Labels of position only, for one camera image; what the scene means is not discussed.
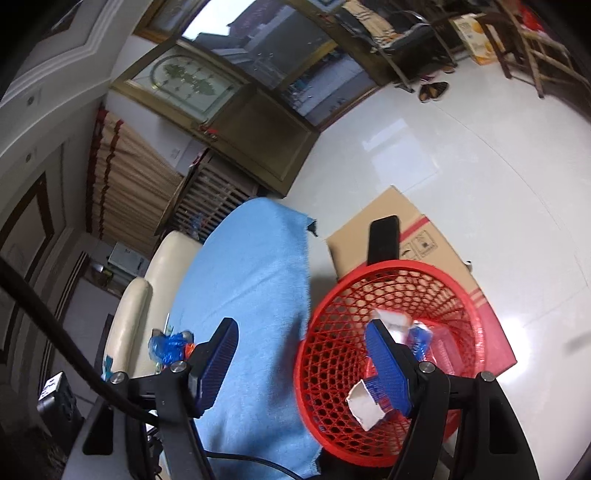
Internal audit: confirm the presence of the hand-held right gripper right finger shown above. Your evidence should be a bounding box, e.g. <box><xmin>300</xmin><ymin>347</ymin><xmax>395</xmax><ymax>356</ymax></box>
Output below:
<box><xmin>366</xmin><ymin>318</ymin><xmax>540</xmax><ymax>480</ymax></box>

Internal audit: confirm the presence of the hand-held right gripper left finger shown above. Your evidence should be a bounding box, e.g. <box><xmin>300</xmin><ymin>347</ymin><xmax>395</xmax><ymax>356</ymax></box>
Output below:
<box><xmin>83</xmin><ymin>318</ymin><xmax>239</xmax><ymax>480</ymax></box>

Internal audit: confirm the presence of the torn white paper carton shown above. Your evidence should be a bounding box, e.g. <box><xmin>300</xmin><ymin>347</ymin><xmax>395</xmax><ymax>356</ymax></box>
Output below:
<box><xmin>346</xmin><ymin>378</ymin><xmax>386</xmax><ymax>432</ymax></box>

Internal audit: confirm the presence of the blue plastic wrapper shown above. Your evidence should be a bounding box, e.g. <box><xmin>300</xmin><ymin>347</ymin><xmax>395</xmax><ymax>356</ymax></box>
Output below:
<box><xmin>148</xmin><ymin>329</ymin><xmax>195</xmax><ymax>366</ymax></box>

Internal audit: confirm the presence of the red plastic mesh basket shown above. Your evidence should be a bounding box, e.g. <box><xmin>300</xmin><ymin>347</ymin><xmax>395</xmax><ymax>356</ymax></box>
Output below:
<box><xmin>294</xmin><ymin>261</ymin><xmax>485</xmax><ymax>468</ymax></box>

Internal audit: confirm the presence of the blue white speckled wrapper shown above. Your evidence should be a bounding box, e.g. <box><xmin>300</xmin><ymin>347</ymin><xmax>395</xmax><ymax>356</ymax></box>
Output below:
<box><xmin>407</xmin><ymin>322</ymin><xmax>434</xmax><ymax>361</ymax></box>

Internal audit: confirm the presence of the crumpled white paper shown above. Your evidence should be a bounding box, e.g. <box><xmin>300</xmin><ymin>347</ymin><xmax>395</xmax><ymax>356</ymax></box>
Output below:
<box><xmin>372</xmin><ymin>308</ymin><xmax>414</xmax><ymax>344</ymax></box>

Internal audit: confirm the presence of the blue towel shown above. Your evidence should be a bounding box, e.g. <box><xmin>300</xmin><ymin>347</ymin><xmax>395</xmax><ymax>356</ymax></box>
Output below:
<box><xmin>173</xmin><ymin>198</ymin><xmax>324</xmax><ymax>480</ymax></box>

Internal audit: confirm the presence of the cream leather sofa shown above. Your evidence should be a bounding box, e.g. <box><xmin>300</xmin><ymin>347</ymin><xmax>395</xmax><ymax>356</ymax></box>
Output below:
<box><xmin>104</xmin><ymin>231</ymin><xmax>204</xmax><ymax>384</ymax></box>

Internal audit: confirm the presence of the black smartphone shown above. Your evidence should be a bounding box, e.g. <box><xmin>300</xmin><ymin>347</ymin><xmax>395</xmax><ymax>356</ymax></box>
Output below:
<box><xmin>367</xmin><ymin>215</ymin><xmax>400</xmax><ymax>268</ymax></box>

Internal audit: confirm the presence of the white appliance box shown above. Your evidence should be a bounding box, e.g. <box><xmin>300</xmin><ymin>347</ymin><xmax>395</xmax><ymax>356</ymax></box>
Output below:
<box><xmin>108</xmin><ymin>242</ymin><xmax>151</xmax><ymax>278</ymax></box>

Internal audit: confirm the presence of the brown cardboard box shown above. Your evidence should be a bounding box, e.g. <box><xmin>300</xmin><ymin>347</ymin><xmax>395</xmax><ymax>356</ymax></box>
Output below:
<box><xmin>325</xmin><ymin>185</ymin><xmax>518</xmax><ymax>377</ymax></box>

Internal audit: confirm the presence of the wooden slatted crib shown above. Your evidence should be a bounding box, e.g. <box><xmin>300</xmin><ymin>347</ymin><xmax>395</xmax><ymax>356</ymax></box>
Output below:
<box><xmin>157</xmin><ymin>150</ymin><xmax>273</xmax><ymax>243</ymax></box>

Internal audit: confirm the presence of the beige curtain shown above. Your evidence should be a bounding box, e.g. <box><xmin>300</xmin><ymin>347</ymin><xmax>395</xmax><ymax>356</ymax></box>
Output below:
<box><xmin>85</xmin><ymin>106</ymin><xmax>185</xmax><ymax>254</ymax></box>

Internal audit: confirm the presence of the wooden glass door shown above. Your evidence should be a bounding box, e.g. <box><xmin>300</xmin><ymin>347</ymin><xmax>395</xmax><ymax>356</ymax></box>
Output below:
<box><xmin>295</xmin><ymin>0</ymin><xmax>389</xmax><ymax>88</ymax></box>
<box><xmin>111</xmin><ymin>39</ymin><xmax>320</xmax><ymax>198</ymax></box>

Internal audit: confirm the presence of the black metal armchair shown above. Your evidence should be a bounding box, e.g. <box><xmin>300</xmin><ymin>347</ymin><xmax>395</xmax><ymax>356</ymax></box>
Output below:
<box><xmin>369</xmin><ymin>9</ymin><xmax>459</xmax><ymax>94</ymax></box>

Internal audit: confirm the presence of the yellow printed carton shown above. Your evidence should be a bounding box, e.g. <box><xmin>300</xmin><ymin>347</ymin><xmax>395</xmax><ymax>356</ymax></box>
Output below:
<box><xmin>450</xmin><ymin>14</ymin><xmax>498</xmax><ymax>65</ymax></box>

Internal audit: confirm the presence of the striped beige cloth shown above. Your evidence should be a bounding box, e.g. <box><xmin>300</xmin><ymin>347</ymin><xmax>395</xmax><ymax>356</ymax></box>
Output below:
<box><xmin>348</xmin><ymin>0</ymin><xmax>402</xmax><ymax>47</ymax></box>

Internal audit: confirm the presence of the dark wooden stool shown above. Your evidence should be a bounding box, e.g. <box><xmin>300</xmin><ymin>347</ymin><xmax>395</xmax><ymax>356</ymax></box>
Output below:
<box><xmin>475</xmin><ymin>13</ymin><xmax>529</xmax><ymax>80</ymax></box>

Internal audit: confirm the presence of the bamboo chair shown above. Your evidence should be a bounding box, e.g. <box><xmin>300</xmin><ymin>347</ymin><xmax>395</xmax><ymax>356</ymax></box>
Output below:
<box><xmin>508</xmin><ymin>0</ymin><xmax>583</xmax><ymax>99</ymax></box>

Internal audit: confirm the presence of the red plastic bag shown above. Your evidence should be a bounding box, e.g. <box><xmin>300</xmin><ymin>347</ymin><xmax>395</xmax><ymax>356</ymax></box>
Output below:
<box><xmin>519</xmin><ymin>4</ymin><xmax>546</xmax><ymax>31</ymax></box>

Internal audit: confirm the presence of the black cable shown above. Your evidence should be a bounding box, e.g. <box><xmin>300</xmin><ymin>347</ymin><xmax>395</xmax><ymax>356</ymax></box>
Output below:
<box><xmin>0</xmin><ymin>256</ymin><xmax>160</xmax><ymax>423</ymax></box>

